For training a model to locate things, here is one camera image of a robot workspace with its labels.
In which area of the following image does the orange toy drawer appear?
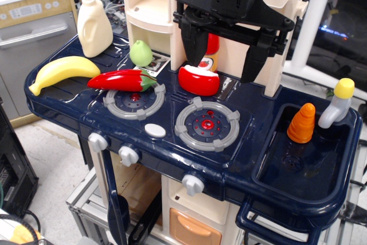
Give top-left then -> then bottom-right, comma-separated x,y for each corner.
169,208 -> 222,245

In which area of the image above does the navy toy kitchen counter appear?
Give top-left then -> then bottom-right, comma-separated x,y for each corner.
24,38 -> 363,232

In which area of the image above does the cream detergent bottle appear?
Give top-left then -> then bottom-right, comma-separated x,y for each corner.
77,0 -> 113,58

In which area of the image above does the left grey stove knob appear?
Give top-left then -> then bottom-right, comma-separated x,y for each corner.
88,133 -> 108,152

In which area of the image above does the cream toy kitchen shelf unit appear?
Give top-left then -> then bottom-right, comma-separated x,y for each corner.
124,0 -> 308,97

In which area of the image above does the white stand pole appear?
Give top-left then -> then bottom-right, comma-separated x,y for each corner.
283,0 -> 367,102

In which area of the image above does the grey stove burner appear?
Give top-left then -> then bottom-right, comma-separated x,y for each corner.
103,84 -> 166,121
174,97 -> 240,152

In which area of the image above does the grey yellow toy faucet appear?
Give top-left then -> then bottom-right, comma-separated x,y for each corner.
318,78 -> 355,129

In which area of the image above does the grey toy dishwasher cabinet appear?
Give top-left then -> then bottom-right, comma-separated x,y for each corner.
1,0 -> 77,124

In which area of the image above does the red toy chili pepper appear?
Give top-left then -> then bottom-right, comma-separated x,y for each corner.
87,69 -> 157,92

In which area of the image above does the grey stove knob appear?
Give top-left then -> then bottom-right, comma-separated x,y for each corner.
118,146 -> 139,167
182,174 -> 205,196
88,133 -> 108,152

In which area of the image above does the right grey stove knob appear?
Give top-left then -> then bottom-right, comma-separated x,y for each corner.
182,174 -> 205,196

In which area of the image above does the grey oval button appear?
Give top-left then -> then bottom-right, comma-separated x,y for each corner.
144,123 -> 166,138

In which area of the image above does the orange toy carrot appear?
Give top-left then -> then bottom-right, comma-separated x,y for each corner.
287,103 -> 316,144

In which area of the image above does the red ketchup bottle toy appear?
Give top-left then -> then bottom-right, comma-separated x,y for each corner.
198,33 -> 220,72

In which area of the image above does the middle grey stove knob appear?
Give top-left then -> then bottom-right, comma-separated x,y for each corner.
118,146 -> 139,167

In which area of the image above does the navy toy oven door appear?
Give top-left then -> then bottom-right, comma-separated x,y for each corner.
101,150 -> 162,244

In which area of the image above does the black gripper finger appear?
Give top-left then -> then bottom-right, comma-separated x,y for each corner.
241,29 -> 276,83
180,12 -> 208,66

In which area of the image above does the green toy pear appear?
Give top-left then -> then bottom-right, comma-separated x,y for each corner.
130,40 -> 153,67

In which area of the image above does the yellow toy banana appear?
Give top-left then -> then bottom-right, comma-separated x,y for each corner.
29,56 -> 100,96

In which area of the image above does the black computer case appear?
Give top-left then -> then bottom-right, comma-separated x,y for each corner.
1,109 -> 38,218

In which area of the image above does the left grey stove burner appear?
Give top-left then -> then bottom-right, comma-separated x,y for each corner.
103,84 -> 166,121

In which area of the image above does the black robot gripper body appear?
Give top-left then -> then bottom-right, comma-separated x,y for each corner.
174,0 -> 295,48

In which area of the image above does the right grey stove burner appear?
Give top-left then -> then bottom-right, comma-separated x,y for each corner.
174,97 -> 240,152

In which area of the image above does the red toy apple half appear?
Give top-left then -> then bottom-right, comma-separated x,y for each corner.
178,65 -> 220,96

